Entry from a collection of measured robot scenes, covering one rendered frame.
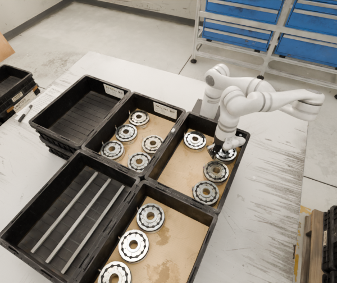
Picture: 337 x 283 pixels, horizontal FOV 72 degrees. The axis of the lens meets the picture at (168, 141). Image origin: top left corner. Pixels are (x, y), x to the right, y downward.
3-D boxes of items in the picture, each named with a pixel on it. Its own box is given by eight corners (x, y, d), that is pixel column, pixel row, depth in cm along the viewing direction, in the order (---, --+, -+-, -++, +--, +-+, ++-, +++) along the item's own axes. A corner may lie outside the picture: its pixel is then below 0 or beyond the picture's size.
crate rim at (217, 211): (187, 113, 109) (187, 110, 107) (250, 136, 101) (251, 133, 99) (142, 181, 87) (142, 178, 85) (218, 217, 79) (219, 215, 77)
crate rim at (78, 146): (86, 77, 126) (85, 73, 124) (133, 94, 118) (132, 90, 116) (28, 126, 104) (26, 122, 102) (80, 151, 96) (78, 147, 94)
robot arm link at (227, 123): (213, 116, 89) (222, 133, 84) (221, 83, 77) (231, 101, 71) (231, 113, 90) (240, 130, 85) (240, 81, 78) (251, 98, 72)
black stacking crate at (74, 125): (91, 91, 133) (85, 74, 124) (135, 108, 125) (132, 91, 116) (38, 138, 112) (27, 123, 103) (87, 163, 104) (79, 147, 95)
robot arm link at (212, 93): (218, 58, 112) (212, 86, 127) (205, 67, 108) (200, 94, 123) (233, 68, 109) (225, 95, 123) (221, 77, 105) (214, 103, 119)
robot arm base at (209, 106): (204, 106, 139) (209, 84, 125) (218, 113, 137) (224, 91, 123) (196, 115, 135) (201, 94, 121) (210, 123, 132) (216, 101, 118)
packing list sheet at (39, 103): (50, 85, 154) (50, 84, 154) (78, 94, 148) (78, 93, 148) (12, 117, 136) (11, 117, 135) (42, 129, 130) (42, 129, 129)
